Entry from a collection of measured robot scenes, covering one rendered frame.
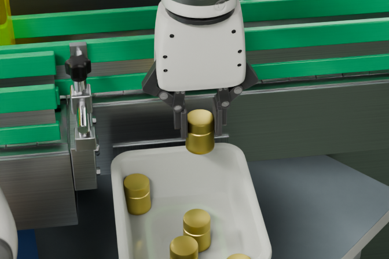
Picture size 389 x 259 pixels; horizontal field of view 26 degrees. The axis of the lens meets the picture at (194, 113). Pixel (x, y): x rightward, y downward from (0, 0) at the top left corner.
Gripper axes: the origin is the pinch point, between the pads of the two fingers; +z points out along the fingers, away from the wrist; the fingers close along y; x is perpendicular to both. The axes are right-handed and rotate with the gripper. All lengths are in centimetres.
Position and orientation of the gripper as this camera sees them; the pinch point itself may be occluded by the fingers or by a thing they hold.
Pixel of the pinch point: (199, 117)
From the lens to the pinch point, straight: 100.1
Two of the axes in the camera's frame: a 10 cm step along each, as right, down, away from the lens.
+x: 1.3, 6.0, -7.9
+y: -9.9, 0.8, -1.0
